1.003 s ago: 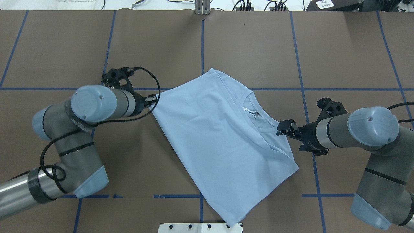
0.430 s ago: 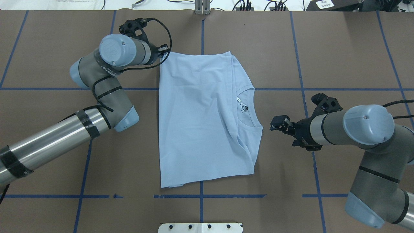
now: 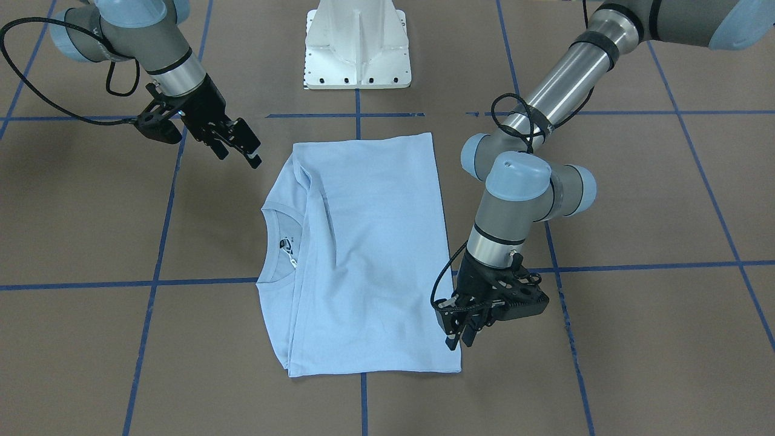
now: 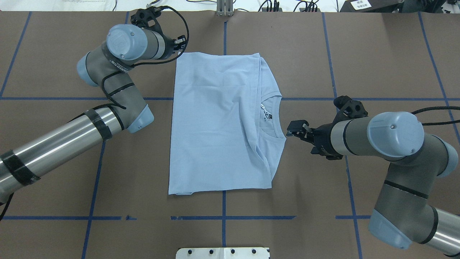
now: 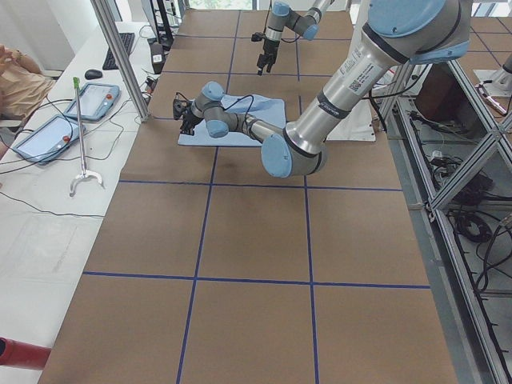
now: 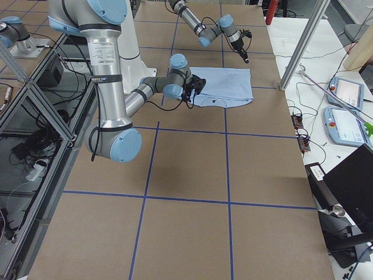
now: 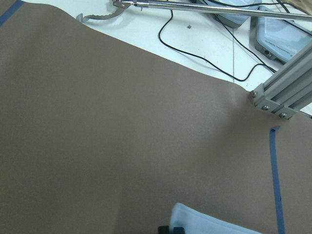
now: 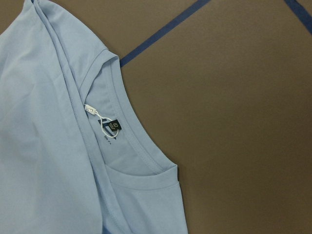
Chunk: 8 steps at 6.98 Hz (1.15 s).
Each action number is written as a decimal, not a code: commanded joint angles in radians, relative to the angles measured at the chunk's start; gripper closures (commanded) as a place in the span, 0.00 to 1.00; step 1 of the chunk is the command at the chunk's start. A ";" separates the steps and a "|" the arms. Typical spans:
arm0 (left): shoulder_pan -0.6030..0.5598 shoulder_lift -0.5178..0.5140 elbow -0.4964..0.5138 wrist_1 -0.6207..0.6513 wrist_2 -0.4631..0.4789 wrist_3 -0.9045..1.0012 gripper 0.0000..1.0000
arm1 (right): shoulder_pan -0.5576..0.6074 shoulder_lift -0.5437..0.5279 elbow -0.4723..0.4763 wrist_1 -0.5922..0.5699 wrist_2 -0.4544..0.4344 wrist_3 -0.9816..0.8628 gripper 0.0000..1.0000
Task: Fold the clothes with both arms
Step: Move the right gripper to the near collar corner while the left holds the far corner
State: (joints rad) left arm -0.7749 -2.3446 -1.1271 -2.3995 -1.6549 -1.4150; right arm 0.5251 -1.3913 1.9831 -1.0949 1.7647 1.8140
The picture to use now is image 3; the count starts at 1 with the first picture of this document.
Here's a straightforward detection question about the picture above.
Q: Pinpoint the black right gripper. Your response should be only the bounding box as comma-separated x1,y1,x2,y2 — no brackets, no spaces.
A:
179,76,262,169

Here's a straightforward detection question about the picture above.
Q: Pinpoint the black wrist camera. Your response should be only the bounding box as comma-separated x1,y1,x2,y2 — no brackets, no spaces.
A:
492,272,550,321
134,97,182,144

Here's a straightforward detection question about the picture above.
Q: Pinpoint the brown table cover mat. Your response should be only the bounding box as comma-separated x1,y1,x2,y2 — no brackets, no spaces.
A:
2,1,773,435

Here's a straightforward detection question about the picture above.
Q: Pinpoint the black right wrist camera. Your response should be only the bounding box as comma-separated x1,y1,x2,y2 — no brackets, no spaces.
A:
134,97,182,144

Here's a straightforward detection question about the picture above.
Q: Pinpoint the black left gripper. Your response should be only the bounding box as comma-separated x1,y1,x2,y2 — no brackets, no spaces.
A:
434,251,527,351

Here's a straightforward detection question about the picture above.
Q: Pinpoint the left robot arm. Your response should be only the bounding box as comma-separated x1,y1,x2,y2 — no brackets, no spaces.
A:
431,1,773,350

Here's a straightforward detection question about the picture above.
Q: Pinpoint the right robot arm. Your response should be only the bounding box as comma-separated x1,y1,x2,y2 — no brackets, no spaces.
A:
50,1,261,168

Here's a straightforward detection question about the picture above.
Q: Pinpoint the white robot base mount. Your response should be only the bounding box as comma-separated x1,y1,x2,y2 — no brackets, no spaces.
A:
303,1,412,90

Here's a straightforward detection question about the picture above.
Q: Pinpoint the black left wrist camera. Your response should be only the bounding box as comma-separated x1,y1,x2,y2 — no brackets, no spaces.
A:
492,272,550,321

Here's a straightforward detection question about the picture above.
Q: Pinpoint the light blue t-shirt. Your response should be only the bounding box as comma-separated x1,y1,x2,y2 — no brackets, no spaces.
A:
256,133,461,378

